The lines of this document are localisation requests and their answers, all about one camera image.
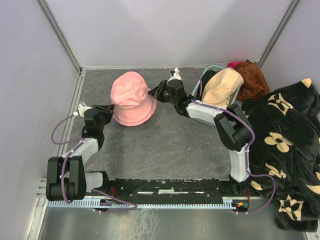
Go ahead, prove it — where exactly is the red cloth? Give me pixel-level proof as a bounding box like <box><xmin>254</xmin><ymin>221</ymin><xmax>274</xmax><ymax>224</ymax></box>
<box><xmin>227</xmin><ymin>61</ymin><xmax>242</xmax><ymax>69</ymax></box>

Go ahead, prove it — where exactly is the black floral blanket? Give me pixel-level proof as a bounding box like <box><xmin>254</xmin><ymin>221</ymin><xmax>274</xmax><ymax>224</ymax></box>
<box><xmin>241</xmin><ymin>78</ymin><xmax>320</xmax><ymax>232</ymax></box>

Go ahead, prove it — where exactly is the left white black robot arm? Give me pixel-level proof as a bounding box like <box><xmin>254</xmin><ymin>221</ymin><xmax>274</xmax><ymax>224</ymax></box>
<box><xmin>46</xmin><ymin>102</ymin><xmax>115</xmax><ymax>204</ymax></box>

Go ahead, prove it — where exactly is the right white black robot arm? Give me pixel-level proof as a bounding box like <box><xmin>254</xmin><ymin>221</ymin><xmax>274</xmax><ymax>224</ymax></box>
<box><xmin>148</xmin><ymin>79</ymin><xmax>255</xmax><ymax>196</ymax></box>

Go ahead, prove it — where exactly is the teal plastic basket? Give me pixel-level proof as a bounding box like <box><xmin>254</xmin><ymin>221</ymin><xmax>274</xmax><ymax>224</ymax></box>
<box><xmin>189</xmin><ymin>64</ymin><xmax>244</xmax><ymax>126</ymax></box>

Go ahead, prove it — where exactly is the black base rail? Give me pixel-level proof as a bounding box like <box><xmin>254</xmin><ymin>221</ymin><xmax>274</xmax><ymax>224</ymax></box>
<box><xmin>99</xmin><ymin>178</ymin><xmax>253</xmax><ymax>204</ymax></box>

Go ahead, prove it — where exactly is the right aluminium corner post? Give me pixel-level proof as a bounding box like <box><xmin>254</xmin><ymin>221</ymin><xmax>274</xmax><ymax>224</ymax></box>
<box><xmin>257</xmin><ymin>0</ymin><xmax>301</xmax><ymax>69</ymax></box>

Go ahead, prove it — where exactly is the light blue cable duct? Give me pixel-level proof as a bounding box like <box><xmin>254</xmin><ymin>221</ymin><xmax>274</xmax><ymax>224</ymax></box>
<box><xmin>47</xmin><ymin>196</ymin><xmax>236</xmax><ymax>210</ymax></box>

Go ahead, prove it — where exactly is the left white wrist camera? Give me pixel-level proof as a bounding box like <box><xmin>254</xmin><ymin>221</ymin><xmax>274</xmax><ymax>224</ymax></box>
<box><xmin>73</xmin><ymin>102</ymin><xmax>92</xmax><ymax>118</ymax></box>

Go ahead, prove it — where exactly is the brown cloth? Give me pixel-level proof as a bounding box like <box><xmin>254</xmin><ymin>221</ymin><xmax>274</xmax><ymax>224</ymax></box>
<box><xmin>235</xmin><ymin>60</ymin><xmax>270</xmax><ymax>102</ymax></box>

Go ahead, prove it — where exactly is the aluminium corner post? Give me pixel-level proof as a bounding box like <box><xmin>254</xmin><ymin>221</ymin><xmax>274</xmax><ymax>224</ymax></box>
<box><xmin>257</xmin><ymin>0</ymin><xmax>301</xmax><ymax>69</ymax></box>
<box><xmin>36</xmin><ymin>0</ymin><xmax>82</xmax><ymax>73</ymax></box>

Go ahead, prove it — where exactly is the cream bucket hat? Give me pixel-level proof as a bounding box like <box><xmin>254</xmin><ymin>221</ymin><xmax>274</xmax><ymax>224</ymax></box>
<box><xmin>201</xmin><ymin>68</ymin><xmax>244</xmax><ymax>107</ymax></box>

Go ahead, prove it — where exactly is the left aluminium corner post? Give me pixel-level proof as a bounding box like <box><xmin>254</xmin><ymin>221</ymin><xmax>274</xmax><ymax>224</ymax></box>
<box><xmin>36</xmin><ymin>0</ymin><xmax>82</xmax><ymax>73</ymax></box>

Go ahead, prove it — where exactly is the black cloth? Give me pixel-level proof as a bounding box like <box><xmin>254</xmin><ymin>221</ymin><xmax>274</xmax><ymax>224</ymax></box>
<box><xmin>198</xmin><ymin>70</ymin><xmax>217</xmax><ymax>97</ymax></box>

